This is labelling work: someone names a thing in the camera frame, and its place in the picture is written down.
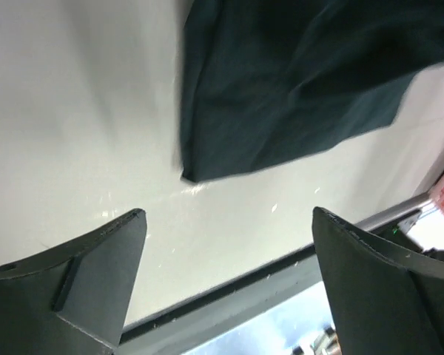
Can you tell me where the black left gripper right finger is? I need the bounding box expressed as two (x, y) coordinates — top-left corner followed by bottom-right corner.
(312, 207), (444, 354)

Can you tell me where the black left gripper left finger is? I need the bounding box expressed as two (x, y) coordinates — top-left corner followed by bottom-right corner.
(0, 209), (147, 355)

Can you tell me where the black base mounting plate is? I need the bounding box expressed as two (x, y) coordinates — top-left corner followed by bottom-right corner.
(120, 209), (423, 355)

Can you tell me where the black t shirt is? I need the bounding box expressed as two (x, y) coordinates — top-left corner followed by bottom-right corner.
(179, 1), (444, 183)

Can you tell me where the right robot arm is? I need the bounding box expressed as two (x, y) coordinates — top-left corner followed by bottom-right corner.
(372, 217), (444, 262)

